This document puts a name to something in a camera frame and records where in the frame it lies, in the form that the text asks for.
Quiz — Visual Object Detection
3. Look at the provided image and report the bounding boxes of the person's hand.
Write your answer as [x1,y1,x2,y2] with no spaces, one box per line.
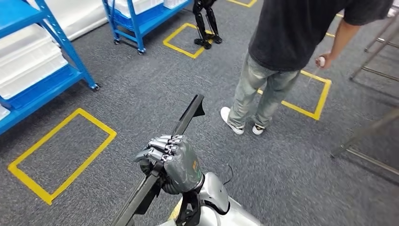
[315,52,332,70]

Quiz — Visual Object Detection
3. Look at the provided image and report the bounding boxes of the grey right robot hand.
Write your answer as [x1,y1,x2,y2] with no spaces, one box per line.
[134,134,205,194]

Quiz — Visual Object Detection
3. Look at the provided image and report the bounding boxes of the long black plastic part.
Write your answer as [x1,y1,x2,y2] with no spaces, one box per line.
[111,94,206,226]

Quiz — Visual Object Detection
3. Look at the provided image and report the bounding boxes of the blue metal shelf rack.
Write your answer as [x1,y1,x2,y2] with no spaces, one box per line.
[0,0,100,135]
[102,0,192,55]

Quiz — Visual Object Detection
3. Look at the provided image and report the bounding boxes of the person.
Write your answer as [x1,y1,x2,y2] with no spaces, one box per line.
[220,0,394,136]

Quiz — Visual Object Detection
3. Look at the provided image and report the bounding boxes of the black humanoid robot legs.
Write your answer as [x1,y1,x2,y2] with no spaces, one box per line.
[192,0,223,50]

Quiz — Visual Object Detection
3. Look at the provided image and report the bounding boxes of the blue plastic bin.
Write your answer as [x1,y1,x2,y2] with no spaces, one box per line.
[112,9,157,32]
[6,64,82,110]

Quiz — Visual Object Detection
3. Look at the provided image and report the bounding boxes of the white plastic bin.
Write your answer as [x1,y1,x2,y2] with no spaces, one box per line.
[107,0,164,19]
[0,54,69,100]
[163,0,189,9]
[0,24,61,74]

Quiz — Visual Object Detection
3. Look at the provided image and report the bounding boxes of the black camera bracket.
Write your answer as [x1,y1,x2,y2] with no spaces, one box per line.
[176,191,202,226]

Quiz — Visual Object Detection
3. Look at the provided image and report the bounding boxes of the thin black wire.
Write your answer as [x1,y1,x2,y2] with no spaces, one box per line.
[223,164,234,185]

